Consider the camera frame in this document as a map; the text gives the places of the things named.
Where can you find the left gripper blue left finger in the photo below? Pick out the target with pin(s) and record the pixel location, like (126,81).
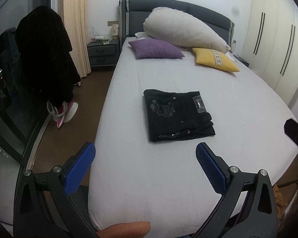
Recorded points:
(76,167)

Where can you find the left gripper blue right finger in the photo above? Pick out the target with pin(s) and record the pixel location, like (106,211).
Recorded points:
(214,167)

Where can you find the black denim pants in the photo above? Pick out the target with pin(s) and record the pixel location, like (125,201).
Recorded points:
(175,116)

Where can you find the person left hand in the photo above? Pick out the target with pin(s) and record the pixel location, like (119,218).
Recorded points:
(126,230)

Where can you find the white bed mattress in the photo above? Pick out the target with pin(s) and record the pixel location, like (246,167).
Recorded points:
(135,179)

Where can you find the right side nightstand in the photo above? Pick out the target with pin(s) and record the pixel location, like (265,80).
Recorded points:
(237,57)

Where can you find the white wardrobe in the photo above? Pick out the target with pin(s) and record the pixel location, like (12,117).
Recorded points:
(271,45)

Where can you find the yellow cushion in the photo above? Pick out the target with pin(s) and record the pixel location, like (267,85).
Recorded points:
(214,59)

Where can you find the black hanging clothes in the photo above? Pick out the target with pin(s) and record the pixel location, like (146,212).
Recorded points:
(35,60)

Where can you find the dark grey nightstand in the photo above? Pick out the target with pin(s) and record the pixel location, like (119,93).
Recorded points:
(103,56)

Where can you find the purple cushion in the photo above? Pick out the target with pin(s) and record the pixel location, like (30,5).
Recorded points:
(155,49)

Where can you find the large beige pillow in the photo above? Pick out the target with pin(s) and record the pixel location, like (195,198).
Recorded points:
(182,29)

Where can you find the dark grey headboard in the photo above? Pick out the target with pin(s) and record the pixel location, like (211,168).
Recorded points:
(132,14)

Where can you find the beige curtain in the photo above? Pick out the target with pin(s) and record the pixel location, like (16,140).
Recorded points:
(74,17)

